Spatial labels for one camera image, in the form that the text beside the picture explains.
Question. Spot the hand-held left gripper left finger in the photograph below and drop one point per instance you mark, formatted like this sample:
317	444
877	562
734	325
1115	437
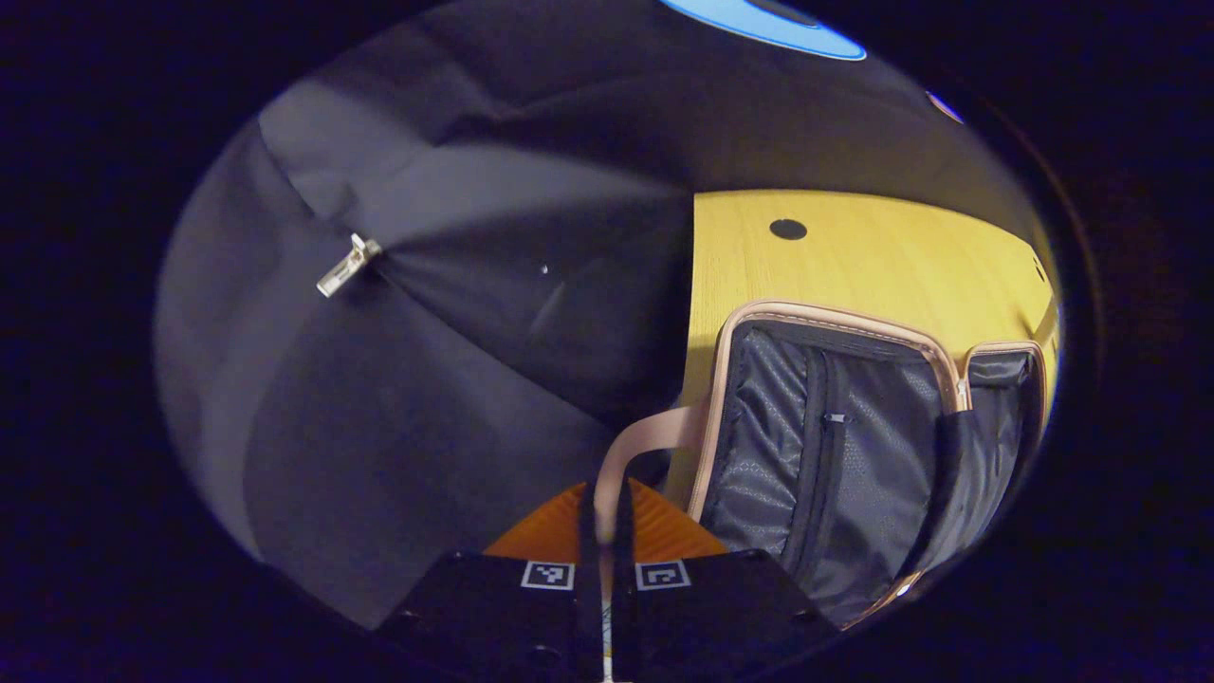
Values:
589	588

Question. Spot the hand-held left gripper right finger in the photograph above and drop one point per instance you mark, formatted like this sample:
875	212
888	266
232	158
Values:
624	588

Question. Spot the silver metal clip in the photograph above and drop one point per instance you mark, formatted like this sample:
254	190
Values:
346	268

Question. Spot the black backdrop cloth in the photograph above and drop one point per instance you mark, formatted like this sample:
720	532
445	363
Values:
427	427

